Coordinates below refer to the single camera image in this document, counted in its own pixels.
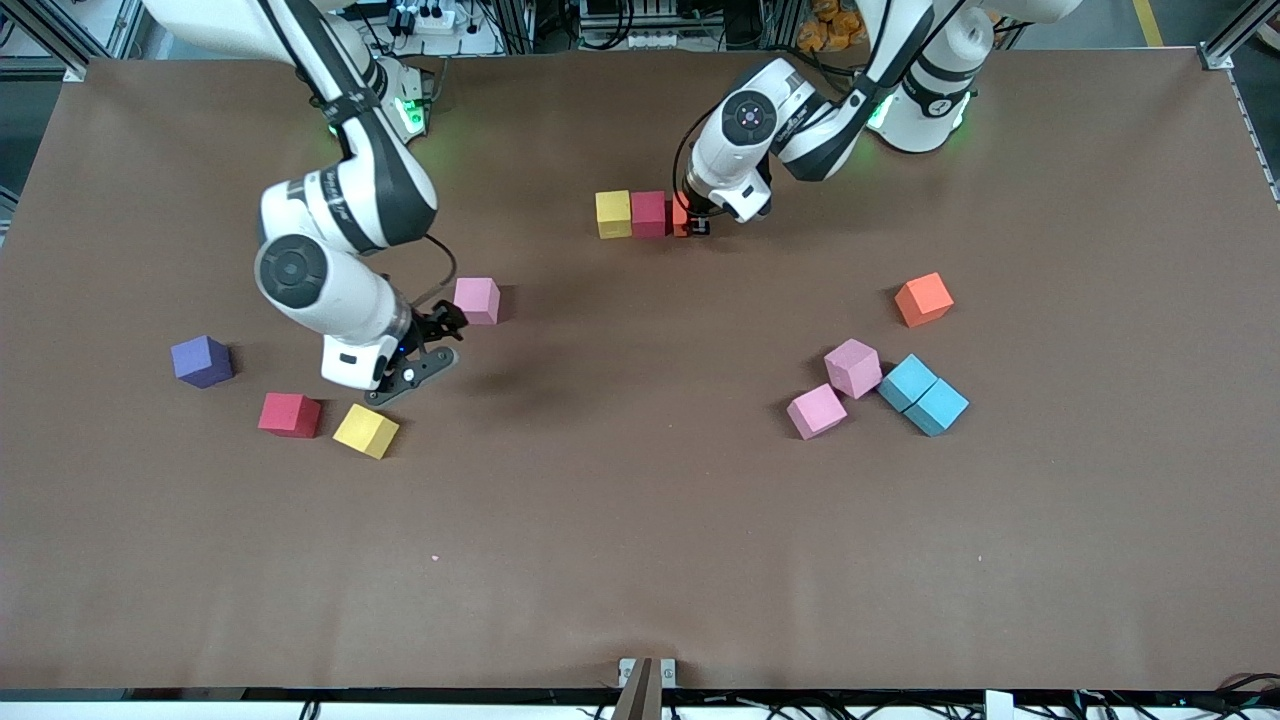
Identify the purple foam block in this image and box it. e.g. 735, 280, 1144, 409
170, 335, 235, 390

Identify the white power strip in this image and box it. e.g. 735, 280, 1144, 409
385, 5, 456, 33

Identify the crimson foam block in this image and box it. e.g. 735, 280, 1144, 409
630, 190, 668, 239

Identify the aluminium frame profile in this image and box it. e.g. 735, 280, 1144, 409
1197, 0, 1280, 71
0, 0, 91, 81

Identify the pink foam block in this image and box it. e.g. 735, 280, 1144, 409
786, 383, 849, 441
455, 277, 501, 326
824, 338, 883, 400

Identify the blue foam block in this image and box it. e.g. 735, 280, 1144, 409
878, 353, 939, 413
905, 378, 971, 438

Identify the yellow foam block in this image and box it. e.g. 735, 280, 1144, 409
332, 403, 400, 461
595, 190, 633, 240

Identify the red foam block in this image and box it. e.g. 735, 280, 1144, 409
257, 392, 323, 439

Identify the white rack device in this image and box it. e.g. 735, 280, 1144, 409
578, 0, 683, 51

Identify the silver metal bracket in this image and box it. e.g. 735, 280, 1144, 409
618, 657, 678, 689

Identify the orange snack bag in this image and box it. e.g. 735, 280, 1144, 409
798, 0, 871, 53

